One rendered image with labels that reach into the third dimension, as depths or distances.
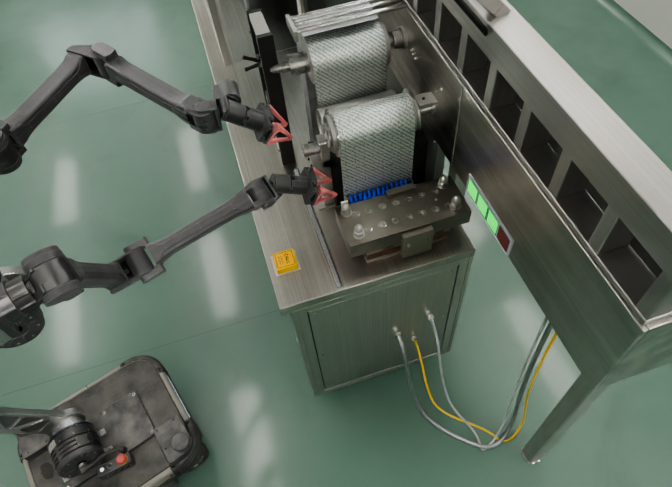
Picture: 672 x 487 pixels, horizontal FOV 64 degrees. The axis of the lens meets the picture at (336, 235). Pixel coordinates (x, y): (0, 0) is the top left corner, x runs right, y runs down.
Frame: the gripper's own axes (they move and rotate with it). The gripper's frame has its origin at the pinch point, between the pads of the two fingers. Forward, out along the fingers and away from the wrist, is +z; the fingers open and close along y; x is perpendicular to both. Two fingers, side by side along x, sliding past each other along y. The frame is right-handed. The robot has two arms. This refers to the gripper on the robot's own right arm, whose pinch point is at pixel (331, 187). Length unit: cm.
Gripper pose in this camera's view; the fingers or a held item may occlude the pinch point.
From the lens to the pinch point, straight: 167.8
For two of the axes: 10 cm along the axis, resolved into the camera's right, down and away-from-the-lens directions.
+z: 8.9, 0.3, 4.5
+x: 3.7, -6.1, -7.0
